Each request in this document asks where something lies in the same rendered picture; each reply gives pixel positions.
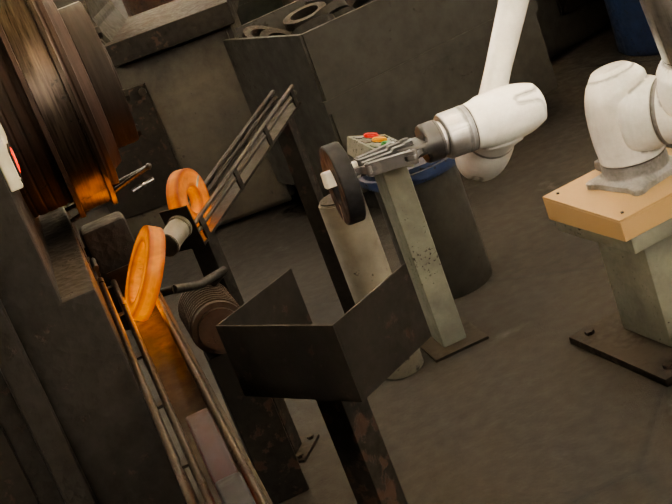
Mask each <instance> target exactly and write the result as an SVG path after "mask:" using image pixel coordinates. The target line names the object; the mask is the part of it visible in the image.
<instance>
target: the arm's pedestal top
mask: <svg viewBox="0 0 672 504"><path fill-rule="evenodd" d="M555 222H556V225H557V228H558V230H559V231H562V232H565V233H568V234H571V235H575V236H578V237H581V238H584V239H588V240H591V241H594V242H597V243H601V244H604V245H607V246H610V247H614V248H617V249H620V250H623V251H627V252H630V253H633V254H637V253H639V252H640V251H642V250H644V249H646V248H648V247H650V246H652V245H654V244H655V243H657V242H659V241H661V240H663V239H665V238H667V237H669V236H670V235H672V218H670V219H668V220H666V221H665V222H663V223H661V224H659V225H657V226H655V227H653V228H651V229H649V230H648V231H646V232H644V233H642V234H640V235H638V236H636V237H634V238H632V239H630V240H629V241H627V242H625V241H621V240H618V239H614V238H611V237H608V236H604V235H601V234H598V233H594V232H591V231H587V230H584V229H581V228H577V227H574V226H570V225H567V224H564V223H560V222H557V221H555Z"/></svg>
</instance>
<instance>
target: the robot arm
mask: <svg viewBox="0 0 672 504"><path fill-rule="evenodd" d="M639 1H640V4H641V7H642V9H643V12H644V14H645V17H646V19H647V22H648V25H649V27H650V30H651V32H652V35H653V38H654V40H655V43H656V45H657V48H658V50H659V53H660V56H661V58H662V59H661V61H660V63H659V65H658V68H657V71H656V76H655V75H649V74H648V75H647V73H646V71H645V69H644V68H643V67H642V66H640V65H638V64H636V63H634V62H629V61H625V60H621V61H616V62H612V63H609V64H607V65H604V66H602V67H600V68H598V69H597V70H595V71H594V72H593V73H592V74H591V75H590V78H589V81H588V84H587V86H586V89H585V99H584V107H585V116H586V121H587V125H588V130H589V133H590V137H591V140H592V143H593V146H594V149H595V152H596V154H597V156H598V159H597V160H596V161H594V167H595V169H596V170H598V171H600V172H602V173H601V174H600V175H598V176H596V177H595V178H593V179H591V180H589V181H588V182H587V183H586V188H587V190H602V191H610V192H618V193H626V194H630V195H632V196H641V195H643V194H645V193H646V192H647V191H648V190H649V189H650V188H652V187H653V186H655V185H657V184H658V183H660V182H661V181H663V180H664V179H666V178H667V177H669V176H670V175H672V156H671V155H668V152H667V149H666V146H665V145H668V144H672V0H639ZM528 3H529V0H498V5H497V10H496V15H495V19H494V24H493V29H492V34H491V39H490V44H489V49H488V54H487V59H486V64H485V68H484V73H483V77H482V82H481V86H480V90H479V94H478V95H477V96H475V97H473V98H472V99H470V100H469V101H468V102H466V103H464V104H462V105H460V106H456V107H454V108H452V109H449V110H446V111H443V112H441V113H438V114H436V115H435V116H434V119H433V120H430V121H427V122H424V123H422V124H419V125H417V126H416V127H415V131H414V132H415V135H414V137H413V138H409V139H408V137H406V138H402V139H400V140H399V141H398V142H396V140H395V139H392V140H391V141H389V142H387V143H386V144H384V145H382V146H379V147H377V148H375V149H373V150H370V151H368V152H366V153H364V154H362V155H359V156H357V157H355V158H354V161H352V162H351V163H352V165H353V167H354V170H355V172H356V175H357V178H359V177H362V176H366V175H367V177H372V176H374V175H377V174H381V173H384V172H387V171H391V170H394V169H397V168H401V167H404V166H407V165H412V164H418V163H419V162H420V161H419V158H420V157H423V158H424V160H425V161H426V162H428V163H433V162H435V161H438V160H441V159H443V158H446V156H447V157H448V158H450V159H454V158H455V163H456V166H457V168H458V170H459V171H460V173H461V174H462V175H463V176H464V177H466V178H467V179H472V180H475V181H481V182H484V181H488V180H491V179H493V178H495V177H496V176H498V175H499V174H500V173H501V172H502V171H503V170H504V168H505V167H506V165H507V163H508V162H509V160H510V158H511V155H512V152H513V149H514V145H516V144H517V143H518V142H519V141H521V140H523V138H524V136H526V135H528V134H530V133H532V132H533V131H535V130H536V129H537V128H538V127H539V126H540V125H541V124H543V122H544V121H545V120H546V119H547V106H546V101H545V98H544V96H543V94H542V93H541V91H540V90H539V89H538V88H537V87H536V86H535V85H534V84H532V83H514V84H509V80H510V75H511V70H512V66H513V62H514V58H515V55H516V51H517V47H518V43H519V39H520V35H521V31H522V27H523V23H524V19H525V15H526V11H527V7H528Z"/></svg>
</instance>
